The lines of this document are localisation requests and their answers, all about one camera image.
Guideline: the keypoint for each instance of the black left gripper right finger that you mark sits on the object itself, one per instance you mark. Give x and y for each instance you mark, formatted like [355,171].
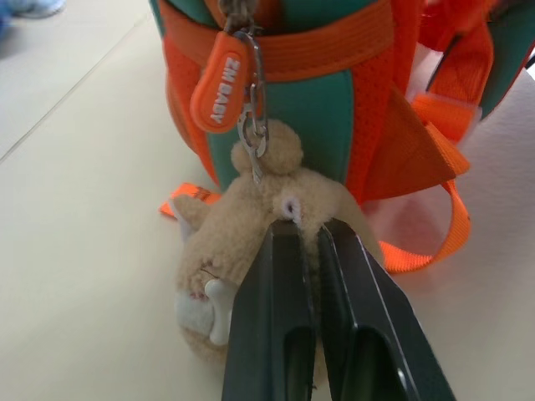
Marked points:
[368,326]

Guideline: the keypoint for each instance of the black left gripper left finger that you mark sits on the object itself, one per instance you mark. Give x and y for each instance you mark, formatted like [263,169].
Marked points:
[267,317]

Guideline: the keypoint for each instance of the orange and teal backpack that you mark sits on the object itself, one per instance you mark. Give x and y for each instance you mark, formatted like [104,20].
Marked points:
[317,104]

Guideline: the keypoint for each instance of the orange rubber zipper pull tag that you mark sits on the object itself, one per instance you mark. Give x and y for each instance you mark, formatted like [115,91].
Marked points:
[219,83]

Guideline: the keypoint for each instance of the blue and white object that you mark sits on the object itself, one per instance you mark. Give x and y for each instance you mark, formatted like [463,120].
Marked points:
[31,7]

